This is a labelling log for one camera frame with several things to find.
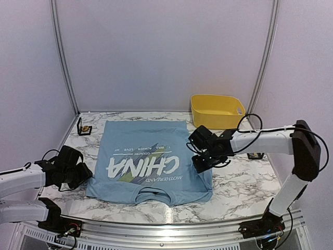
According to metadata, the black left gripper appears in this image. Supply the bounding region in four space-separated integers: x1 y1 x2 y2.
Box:
63 162 92 189

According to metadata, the light blue printed t-shirt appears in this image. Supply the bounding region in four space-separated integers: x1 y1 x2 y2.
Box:
86 121 213 207

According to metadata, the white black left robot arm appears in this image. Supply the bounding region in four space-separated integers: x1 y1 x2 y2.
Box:
1 145 93 233

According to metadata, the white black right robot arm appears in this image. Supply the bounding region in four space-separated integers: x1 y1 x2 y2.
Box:
189 120 325 238

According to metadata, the black display case left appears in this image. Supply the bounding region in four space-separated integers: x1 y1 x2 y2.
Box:
76 117 93 136

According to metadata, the black display case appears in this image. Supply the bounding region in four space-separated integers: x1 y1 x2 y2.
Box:
76 117 93 136
247 153 264 160

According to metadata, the yellow plastic basket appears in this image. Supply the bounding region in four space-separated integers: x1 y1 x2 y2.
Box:
190 94 246 130

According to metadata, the black display case right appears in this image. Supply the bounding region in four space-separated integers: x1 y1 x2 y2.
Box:
247 153 264 160

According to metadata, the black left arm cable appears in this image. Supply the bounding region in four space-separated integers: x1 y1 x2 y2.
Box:
41 148 86 193

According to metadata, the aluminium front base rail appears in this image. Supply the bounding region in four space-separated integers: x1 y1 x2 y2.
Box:
15 210 305 250

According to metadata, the aluminium frame post left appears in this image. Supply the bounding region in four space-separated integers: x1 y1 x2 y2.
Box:
49 0 80 116

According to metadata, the aluminium frame post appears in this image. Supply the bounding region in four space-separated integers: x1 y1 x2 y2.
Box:
247 0 280 113
49 0 80 116

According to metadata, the aluminium frame post right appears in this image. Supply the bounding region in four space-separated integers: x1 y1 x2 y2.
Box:
247 0 280 113

